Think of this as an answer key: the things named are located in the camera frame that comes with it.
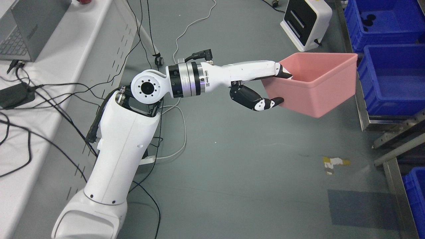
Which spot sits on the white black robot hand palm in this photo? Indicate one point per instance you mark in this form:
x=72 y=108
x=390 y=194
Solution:
x=223 y=76

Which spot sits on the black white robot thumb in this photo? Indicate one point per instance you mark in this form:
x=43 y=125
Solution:
x=252 y=100

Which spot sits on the white black device box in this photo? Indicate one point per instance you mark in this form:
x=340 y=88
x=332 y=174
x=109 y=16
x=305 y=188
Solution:
x=305 y=22

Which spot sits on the white desk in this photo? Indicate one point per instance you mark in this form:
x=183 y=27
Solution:
x=43 y=159

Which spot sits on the grey laptop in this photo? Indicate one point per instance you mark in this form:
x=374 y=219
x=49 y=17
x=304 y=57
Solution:
x=27 y=26

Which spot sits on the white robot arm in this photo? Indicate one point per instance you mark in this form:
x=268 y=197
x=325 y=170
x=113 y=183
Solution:
x=98 y=211

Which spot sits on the pink plastic storage box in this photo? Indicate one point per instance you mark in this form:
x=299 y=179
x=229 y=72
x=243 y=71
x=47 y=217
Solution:
x=320 y=82

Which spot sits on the middle blue crate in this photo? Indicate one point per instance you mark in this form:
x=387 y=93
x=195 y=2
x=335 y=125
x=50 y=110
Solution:
x=392 y=78

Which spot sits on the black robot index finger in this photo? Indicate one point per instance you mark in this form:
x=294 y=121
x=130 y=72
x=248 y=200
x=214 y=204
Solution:
x=282 y=72

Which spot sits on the lower corner blue crate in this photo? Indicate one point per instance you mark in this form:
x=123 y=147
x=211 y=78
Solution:
x=414 y=183

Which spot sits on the black power adapter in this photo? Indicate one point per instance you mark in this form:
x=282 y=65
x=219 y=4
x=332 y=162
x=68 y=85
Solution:
x=16 y=95

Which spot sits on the upper blue crate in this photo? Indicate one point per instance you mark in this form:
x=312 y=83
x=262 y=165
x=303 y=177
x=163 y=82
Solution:
x=379 y=22

